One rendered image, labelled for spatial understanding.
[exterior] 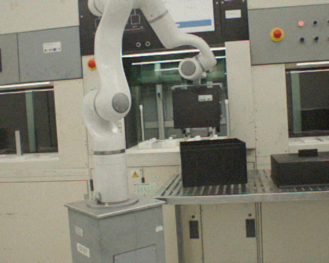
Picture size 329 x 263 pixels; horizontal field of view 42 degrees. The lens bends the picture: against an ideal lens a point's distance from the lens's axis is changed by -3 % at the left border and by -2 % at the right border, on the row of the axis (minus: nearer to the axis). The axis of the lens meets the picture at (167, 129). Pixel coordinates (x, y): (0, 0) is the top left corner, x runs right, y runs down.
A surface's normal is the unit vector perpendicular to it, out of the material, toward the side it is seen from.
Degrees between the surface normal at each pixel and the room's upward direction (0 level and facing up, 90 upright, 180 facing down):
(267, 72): 90
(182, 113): 89
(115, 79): 62
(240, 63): 90
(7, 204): 90
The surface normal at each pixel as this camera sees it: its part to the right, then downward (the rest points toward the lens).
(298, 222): -0.15, 0.06
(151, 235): 0.58, 0.00
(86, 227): -0.81, 0.08
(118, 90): 0.52, -0.44
